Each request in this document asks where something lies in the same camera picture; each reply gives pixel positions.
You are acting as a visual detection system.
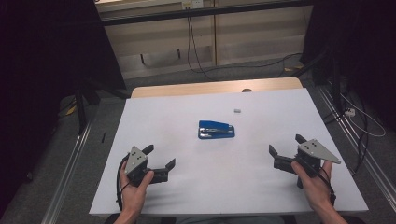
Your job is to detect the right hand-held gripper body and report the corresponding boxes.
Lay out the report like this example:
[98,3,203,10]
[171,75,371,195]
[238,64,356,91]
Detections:
[292,138,342,189]

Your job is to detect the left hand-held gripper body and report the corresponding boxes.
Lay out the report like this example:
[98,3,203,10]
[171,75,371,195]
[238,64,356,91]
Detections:
[124,145,153,189]

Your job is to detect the blue stapler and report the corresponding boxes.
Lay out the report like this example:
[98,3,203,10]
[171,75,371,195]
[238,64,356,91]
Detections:
[197,119,236,140]

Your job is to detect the person's left hand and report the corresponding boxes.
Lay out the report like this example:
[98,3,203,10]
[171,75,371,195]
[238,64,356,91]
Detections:
[120,160,156,217]

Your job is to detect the person's right hand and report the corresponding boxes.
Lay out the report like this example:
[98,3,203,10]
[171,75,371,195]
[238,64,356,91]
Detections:
[290,160,336,213]

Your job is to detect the white table mat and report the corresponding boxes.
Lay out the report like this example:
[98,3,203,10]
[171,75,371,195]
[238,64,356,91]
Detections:
[89,88,370,217]

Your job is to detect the yellow floor tape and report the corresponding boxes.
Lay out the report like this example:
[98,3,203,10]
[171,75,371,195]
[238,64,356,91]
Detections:
[283,63,304,73]
[64,104,78,117]

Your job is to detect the black stand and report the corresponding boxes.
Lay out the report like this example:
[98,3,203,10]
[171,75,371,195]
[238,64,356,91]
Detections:
[292,48,344,108]
[74,77,133,135]

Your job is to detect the wooden table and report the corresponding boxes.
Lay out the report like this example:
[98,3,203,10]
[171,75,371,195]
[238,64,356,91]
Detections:
[130,77,304,99]

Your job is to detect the black curtain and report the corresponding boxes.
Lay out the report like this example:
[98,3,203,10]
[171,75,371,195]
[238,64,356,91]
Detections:
[0,0,127,216]
[301,0,396,132]

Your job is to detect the beige cabinet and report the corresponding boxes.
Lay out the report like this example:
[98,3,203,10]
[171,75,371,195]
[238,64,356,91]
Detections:
[94,0,314,80]

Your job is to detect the black horizontal bar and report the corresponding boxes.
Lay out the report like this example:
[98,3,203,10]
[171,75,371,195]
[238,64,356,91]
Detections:
[100,0,315,28]

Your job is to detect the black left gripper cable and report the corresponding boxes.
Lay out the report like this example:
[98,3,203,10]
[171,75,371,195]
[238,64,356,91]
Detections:
[116,154,131,212]

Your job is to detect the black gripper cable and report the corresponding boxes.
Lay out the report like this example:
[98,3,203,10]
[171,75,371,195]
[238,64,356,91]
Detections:
[311,166,337,207]
[116,154,131,212]

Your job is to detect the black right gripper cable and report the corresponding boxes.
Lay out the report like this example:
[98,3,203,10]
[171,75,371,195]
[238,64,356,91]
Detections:
[311,166,337,207]

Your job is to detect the aluminium floor rail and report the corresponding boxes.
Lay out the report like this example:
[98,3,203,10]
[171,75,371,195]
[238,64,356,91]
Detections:
[41,120,93,224]
[317,84,396,204]

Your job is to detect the bundle of black cables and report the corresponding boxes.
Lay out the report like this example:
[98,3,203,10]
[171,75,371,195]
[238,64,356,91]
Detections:
[321,90,371,176]

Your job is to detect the white cable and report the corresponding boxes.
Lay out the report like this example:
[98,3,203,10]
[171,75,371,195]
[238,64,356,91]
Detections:
[340,92,388,138]

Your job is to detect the black floor cable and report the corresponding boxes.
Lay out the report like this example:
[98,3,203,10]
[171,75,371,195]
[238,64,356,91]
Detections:
[214,51,304,78]

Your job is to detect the black hanging cable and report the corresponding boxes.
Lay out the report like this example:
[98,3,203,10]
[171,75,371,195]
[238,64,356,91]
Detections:
[186,16,217,82]

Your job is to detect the white wall socket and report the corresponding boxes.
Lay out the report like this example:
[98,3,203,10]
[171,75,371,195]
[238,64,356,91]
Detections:
[181,0,205,10]

